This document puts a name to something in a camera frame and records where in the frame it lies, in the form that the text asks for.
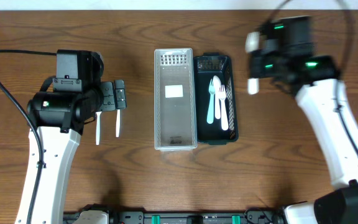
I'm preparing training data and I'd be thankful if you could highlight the white plastic fork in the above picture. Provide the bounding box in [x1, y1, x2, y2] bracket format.
[218, 85, 229, 131]
[245, 31, 259, 95]

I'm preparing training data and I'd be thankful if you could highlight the pale pink plastic spoon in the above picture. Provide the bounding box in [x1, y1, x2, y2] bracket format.
[213, 75, 221, 119]

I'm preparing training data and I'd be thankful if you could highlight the mint green plastic fork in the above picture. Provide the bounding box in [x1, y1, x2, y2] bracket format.
[206, 79, 215, 124]

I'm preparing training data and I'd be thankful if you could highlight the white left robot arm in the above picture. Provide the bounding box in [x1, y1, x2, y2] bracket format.
[15, 50, 116, 223]

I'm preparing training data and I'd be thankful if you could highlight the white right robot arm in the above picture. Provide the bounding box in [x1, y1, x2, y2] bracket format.
[245, 16, 358, 223]

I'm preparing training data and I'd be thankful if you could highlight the dark green perforated basket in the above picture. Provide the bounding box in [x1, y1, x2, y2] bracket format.
[193, 53, 239, 145]

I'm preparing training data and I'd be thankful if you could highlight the clear perforated plastic basket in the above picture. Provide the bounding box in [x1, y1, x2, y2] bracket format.
[154, 48, 198, 152]

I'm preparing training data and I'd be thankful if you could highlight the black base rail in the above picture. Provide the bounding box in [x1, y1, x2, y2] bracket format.
[63, 204, 286, 224]

